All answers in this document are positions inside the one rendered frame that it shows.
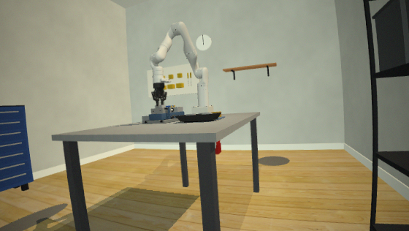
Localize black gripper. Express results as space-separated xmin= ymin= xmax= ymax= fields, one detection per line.
xmin=151 ymin=83 xmax=167 ymax=107

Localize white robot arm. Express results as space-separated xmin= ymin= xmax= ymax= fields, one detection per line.
xmin=150 ymin=22 xmax=209 ymax=107

